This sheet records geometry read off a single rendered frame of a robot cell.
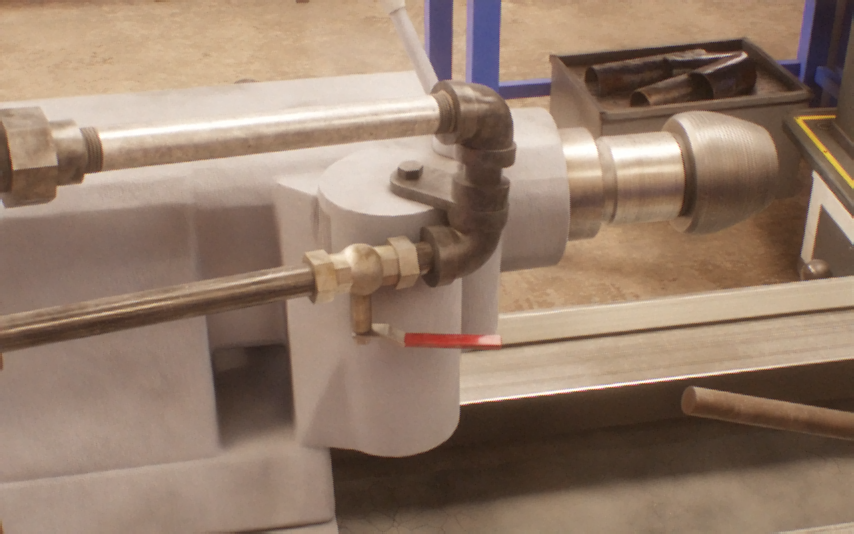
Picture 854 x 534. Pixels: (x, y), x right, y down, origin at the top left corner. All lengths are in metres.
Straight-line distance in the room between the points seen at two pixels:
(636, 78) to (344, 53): 1.18
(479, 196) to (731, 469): 0.60
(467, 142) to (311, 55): 3.38
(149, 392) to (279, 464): 0.09
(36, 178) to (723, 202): 0.49
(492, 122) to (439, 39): 2.56
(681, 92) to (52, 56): 2.00
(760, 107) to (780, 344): 1.98
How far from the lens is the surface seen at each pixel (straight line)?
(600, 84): 3.20
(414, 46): 0.81
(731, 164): 0.92
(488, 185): 0.73
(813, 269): 1.70
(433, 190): 0.75
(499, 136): 0.72
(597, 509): 1.21
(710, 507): 1.22
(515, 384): 1.16
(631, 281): 2.93
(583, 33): 4.29
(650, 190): 0.92
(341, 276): 0.72
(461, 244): 0.74
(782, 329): 1.28
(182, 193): 0.81
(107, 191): 0.81
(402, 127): 0.69
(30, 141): 0.61
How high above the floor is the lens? 1.51
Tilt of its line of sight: 31 degrees down
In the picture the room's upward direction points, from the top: straight up
